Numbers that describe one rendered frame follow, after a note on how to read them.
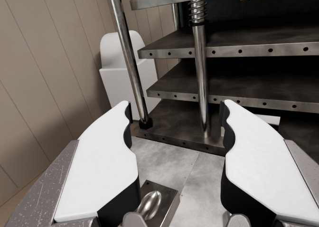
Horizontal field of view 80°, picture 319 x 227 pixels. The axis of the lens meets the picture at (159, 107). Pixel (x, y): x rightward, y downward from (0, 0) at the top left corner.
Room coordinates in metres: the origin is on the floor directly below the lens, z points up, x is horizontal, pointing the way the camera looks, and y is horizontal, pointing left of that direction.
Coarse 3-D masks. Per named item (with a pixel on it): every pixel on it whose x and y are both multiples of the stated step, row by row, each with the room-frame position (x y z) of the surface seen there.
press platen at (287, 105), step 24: (168, 72) 1.37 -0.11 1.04; (192, 72) 1.27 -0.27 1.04; (216, 72) 1.18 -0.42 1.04; (240, 72) 1.11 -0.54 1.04; (264, 72) 1.04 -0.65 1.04; (288, 72) 0.98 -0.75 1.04; (312, 72) 0.92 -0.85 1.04; (168, 96) 1.03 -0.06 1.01; (192, 96) 0.95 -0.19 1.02; (216, 96) 0.87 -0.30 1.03; (240, 96) 0.81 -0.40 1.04; (264, 96) 0.77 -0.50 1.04; (288, 96) 0.73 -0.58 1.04; (312, 96) 0.69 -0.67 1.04
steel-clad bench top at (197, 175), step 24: (144, 144) 0.89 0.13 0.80; (168, 144) 0.85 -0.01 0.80; (144, 168) 0.71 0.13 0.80; (168, 168) 0.68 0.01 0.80; (192, 168) 0.65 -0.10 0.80; (216, 168) 0.62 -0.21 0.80; (192, 192) 0.52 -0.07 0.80; (216, 192) 0.50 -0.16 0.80; (192, 216) 0.42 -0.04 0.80; (216, 216) 0.41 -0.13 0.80
